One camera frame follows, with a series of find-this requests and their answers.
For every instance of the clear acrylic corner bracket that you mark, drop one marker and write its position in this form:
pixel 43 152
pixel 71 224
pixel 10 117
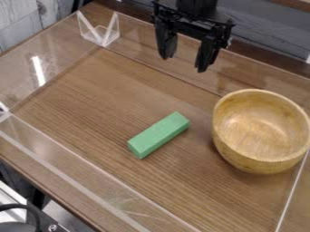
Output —
pixel 102 35

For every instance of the green rectangular block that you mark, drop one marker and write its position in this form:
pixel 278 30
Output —
pixel 158 134

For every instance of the clear acrylic tray wall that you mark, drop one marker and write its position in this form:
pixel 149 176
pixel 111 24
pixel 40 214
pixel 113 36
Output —
pixel 75 100

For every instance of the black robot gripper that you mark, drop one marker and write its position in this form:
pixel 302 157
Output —
pixel 194 18

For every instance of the brown wooden bowl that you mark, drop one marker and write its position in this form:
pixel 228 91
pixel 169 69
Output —
pixel 261 131

